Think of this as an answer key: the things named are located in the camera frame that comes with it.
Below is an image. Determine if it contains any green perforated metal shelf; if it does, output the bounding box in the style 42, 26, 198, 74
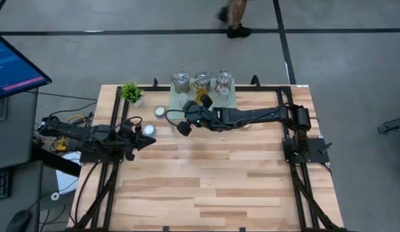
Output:
168, 77, 238, 132

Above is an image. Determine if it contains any black metal rig frame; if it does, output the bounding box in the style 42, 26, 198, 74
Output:
70, 74, 348, 232

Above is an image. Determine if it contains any black keyboard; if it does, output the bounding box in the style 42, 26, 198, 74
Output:
0, 167, 12, 202

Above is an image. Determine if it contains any black desk support bar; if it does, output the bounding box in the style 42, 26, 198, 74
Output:
31, 143, 82, 177

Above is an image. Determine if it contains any small potted green plant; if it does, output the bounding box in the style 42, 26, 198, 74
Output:
119, 82, 145, 109

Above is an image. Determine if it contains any black computer mouse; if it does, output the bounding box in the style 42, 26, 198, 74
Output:
5, 209, 32, 232

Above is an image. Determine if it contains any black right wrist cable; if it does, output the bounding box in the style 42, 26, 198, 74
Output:
165, 109, 186, 127

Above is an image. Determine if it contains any grey desk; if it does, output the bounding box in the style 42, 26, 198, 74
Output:
0, 86, 45, 232

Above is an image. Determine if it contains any glass jar with brown contents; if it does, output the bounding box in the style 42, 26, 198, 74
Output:
215, 69, 234, 93

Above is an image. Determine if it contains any white paper sheet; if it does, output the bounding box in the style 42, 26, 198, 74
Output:
55, 151, 83, 195

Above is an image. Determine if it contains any yellow clamp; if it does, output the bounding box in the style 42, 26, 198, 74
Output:
41, 128, 69, 152

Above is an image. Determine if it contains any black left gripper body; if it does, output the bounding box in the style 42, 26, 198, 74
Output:
118, 130, 139, 161

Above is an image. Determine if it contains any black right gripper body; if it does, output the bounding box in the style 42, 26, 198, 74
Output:
176, 108, 220, 137

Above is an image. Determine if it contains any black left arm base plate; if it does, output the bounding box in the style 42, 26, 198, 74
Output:
79, 148, 125, 164

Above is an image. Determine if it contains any glass jar with metal lid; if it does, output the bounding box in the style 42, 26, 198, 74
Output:
171, 70, 191, 94

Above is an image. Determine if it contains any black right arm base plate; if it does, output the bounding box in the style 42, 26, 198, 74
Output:
283, 137, 330, 164

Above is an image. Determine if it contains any computer monitor with blue screen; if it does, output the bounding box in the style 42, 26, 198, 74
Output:
0, 30, 52, 101

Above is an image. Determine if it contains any glass jar with paper tag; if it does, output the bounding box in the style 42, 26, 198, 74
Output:
192, 70, 212, 94

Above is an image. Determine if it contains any person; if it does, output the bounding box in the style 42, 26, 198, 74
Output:
217, 0, 252, 39

